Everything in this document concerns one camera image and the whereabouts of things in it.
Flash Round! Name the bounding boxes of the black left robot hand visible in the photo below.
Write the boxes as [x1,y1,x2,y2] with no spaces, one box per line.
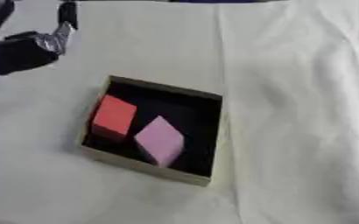
[0,0,81,76]

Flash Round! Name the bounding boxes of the tan box with black inside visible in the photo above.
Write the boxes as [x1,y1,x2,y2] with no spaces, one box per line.
[74,74,226,187]

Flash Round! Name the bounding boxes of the red block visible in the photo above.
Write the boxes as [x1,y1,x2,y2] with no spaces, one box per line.
[88,94,138,139]

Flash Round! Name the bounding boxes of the pink block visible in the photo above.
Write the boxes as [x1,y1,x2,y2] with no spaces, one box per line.
[133,115,186,169]

